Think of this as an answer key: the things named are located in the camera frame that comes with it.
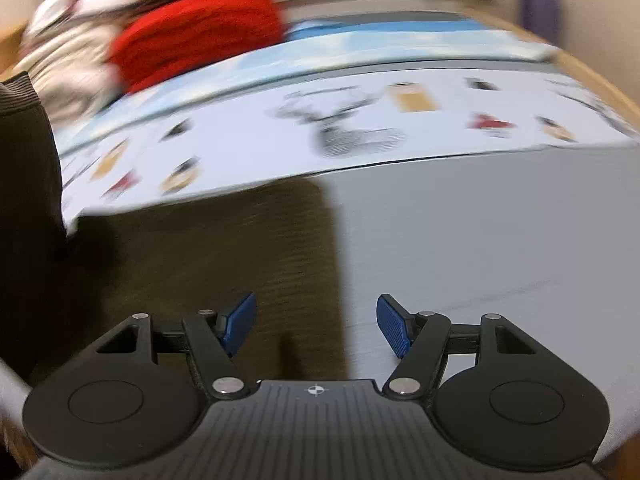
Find light blue patterned sheet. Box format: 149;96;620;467
54;18;558;156

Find cream folded quilt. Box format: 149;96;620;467
14;23;122;128

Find red folded blanket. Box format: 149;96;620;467
110;0;284;93

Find brown corduroy pants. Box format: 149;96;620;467
1;74;347;385

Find white deer print sheet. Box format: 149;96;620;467
62;67;638;223

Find wooden bed frame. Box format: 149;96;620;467
462;6;639;131

